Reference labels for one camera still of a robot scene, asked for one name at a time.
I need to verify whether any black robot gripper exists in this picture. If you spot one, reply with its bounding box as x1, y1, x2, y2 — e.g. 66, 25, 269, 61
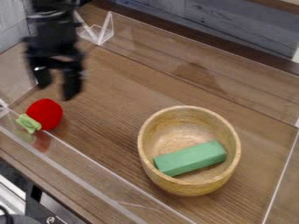
23, 25, 84, 101

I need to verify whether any red plush tomato green stem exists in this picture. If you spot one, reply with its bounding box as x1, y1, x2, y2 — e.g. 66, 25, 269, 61
15, 98, 64, 135

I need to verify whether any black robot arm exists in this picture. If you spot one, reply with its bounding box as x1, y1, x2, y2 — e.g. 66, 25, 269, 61
23, 0, 84, 101

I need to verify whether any wooden bowl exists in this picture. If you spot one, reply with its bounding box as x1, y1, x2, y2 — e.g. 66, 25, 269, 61
138, 106, 241, 197

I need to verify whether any green rectangular block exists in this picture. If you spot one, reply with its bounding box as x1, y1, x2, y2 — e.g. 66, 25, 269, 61
154, 141, 227, 177

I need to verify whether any clear acrylic corner bracket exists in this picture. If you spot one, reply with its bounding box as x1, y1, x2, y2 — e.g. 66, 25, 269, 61
75, 11, 115, 46

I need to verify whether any black metal table frame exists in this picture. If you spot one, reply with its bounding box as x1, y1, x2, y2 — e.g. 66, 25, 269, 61
24, 184, 87, 224

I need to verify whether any black cable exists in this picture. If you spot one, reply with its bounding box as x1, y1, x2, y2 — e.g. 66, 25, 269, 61
0, 205, 16, 224

